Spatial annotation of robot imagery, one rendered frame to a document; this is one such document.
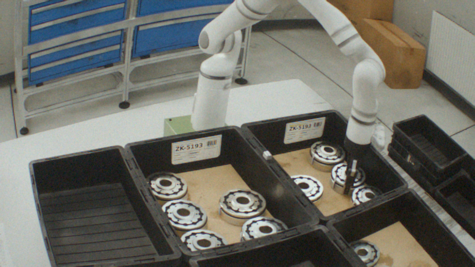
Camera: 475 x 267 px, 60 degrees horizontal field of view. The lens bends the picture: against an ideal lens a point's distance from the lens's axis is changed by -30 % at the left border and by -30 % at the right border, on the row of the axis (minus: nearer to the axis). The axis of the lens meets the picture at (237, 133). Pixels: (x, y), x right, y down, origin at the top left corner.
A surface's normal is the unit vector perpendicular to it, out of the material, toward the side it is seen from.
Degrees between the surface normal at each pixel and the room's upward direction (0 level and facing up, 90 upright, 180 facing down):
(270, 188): 90
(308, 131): 90
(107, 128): 0
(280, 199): 90
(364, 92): 107
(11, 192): 0
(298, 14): 90
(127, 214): 0
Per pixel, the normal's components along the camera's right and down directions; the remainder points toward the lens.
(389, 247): 0.10, -0.85
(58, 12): 0.50, 0.50
